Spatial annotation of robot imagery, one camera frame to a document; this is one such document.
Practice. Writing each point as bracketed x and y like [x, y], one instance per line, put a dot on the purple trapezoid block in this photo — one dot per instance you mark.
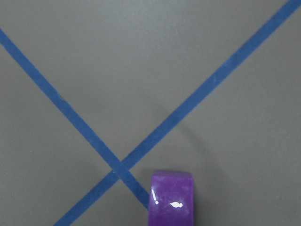
[171, 200]

